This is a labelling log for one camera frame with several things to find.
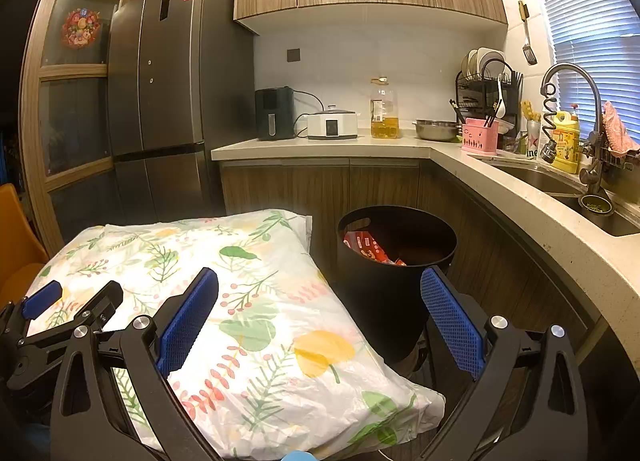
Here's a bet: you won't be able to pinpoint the wooden glass panel door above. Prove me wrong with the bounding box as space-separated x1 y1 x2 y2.
19 0 151 257

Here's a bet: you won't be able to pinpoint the steel kitchen faucet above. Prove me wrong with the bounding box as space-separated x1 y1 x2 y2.
539 62 608 199

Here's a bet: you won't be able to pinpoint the dark grey refrigerator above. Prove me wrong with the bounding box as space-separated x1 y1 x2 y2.
107 0 256 222

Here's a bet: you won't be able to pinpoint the white electric cooker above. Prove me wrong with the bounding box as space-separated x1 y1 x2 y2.
306 104 360 140

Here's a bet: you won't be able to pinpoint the pink dish cloth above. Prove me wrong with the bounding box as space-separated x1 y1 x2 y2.
601 101 640 152

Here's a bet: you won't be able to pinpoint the large red white plastic bag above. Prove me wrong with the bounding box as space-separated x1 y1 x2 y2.
342 231 411 267

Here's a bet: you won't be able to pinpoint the black trash bin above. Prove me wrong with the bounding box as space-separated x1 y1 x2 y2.
337 205 458 364

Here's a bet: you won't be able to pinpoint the window blind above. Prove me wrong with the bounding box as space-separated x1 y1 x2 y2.
522 0 640 112

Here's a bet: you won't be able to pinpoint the steel kitchen sink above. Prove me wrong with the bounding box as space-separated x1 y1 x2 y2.
492 164 640 238

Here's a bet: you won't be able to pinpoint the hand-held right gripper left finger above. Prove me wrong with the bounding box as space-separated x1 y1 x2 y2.
50 267 226 461

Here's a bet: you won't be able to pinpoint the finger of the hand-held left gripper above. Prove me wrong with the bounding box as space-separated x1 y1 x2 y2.
0 280 63 338
20 280 124 348

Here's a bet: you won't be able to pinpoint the black dish rack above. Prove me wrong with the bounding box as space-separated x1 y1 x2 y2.
455 48 523 142

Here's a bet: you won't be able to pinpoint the black air fryer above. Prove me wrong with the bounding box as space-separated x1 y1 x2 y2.
255 86 296 141

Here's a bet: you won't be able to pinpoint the white plates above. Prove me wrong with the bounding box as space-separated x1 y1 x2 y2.
461 47 507 79

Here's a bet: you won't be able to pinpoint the orange chair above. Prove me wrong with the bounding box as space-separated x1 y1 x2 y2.
0 184 51 297

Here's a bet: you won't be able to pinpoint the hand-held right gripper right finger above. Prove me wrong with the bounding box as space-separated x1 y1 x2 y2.
412 266 588 461

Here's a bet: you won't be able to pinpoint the yellow detergent bottle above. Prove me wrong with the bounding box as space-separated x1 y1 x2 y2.
552 110 582 174

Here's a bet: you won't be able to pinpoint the white drink can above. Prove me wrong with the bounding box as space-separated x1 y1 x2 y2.
525 120 543 162

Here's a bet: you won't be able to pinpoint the cooking oil bottle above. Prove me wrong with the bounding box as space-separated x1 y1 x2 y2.
370 77 402 139

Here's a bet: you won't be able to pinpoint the round sink strainer cup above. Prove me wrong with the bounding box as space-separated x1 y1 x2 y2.
580 194 615 217

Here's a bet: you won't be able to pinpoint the floral plastic tablecloth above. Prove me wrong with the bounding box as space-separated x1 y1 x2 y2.
25 210 446 459

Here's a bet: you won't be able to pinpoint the kitchen counter with wooden cabinets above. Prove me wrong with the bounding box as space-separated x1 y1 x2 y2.
211 134 640 382

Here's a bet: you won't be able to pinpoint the colourful flower sticker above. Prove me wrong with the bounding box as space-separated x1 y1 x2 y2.
61 8 103 49

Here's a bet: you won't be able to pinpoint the pink utensil holder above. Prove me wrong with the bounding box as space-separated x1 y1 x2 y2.
461 117 500 157

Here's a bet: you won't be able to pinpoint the power cable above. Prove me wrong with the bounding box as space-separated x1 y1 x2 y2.
292 90 326 138

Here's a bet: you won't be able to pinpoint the hanging spatula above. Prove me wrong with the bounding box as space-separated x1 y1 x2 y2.
517 0 538 65

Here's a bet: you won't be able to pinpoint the steel bowl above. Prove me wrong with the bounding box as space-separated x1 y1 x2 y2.
414 118 461 142

